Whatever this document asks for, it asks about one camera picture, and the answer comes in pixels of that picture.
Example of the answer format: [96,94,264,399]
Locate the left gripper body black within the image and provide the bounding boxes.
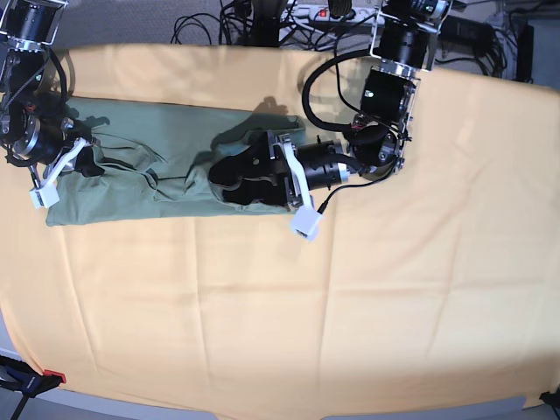
[267,132,351,212]

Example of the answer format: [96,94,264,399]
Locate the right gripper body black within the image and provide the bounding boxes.
[12,115,94,172]

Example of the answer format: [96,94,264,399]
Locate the green T-shirt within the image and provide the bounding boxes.
[45,98,305,227]

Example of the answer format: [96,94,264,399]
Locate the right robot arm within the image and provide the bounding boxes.
[1,1,104,178]

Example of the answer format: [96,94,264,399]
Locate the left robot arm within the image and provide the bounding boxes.
[208,1,452,214]

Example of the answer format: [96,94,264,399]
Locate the white power strip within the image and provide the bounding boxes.
[288,3,386,28]

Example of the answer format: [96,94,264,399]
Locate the yellow table cloth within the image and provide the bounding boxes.
[1,69,559,419]

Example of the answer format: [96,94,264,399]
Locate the black power adapter brick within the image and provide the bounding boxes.
[438,16,494,52]

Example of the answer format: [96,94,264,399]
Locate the black box on floor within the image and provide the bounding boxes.
[515,22,535,83]

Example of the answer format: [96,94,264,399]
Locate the blue clamp with red pad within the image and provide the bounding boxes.
[1,355,67,420]

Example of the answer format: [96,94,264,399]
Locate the black clamp at right corner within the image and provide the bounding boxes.
[539,388,560,410]

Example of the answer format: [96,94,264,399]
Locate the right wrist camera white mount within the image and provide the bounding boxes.
[30,137,95,209]

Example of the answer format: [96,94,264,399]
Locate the tangled black cables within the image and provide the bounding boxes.
[170,0,513,80]

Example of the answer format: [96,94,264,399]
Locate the black central stand post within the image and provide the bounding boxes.
[248,0,285,48]

